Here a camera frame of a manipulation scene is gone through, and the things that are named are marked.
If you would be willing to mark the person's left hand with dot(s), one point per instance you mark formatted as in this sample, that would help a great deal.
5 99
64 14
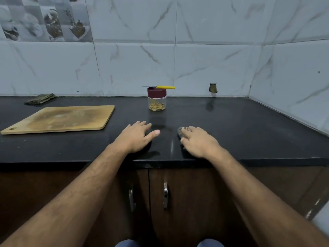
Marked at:
134 137

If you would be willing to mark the person's right hand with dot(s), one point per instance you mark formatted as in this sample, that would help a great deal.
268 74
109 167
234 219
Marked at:
200 143

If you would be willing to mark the patterned cloth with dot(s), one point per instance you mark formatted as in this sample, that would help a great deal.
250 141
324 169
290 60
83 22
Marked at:
180 132

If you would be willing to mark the clear jar maroon lid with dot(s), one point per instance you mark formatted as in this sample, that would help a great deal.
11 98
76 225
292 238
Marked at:
157 101

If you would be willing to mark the wooden cutting board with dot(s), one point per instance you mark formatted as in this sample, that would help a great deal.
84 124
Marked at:
61 118

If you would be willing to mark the person's left forearm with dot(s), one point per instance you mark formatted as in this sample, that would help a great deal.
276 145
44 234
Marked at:
61 203

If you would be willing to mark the person's right forearm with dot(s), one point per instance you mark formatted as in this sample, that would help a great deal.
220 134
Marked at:
272 203

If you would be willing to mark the black countertop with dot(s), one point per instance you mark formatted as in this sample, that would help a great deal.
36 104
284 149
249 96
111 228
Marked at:
246 131

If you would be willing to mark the person's blue clothing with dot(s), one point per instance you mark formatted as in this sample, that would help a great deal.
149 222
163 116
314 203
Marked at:
169 242

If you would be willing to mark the brown wooden cabinet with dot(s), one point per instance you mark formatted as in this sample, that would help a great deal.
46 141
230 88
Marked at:
205 203

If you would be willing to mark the folded green cloth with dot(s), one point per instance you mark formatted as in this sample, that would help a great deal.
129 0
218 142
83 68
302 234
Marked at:
40 98

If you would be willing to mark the decorative picture tiles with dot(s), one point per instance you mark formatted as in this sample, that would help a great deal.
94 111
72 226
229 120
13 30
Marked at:
43 18

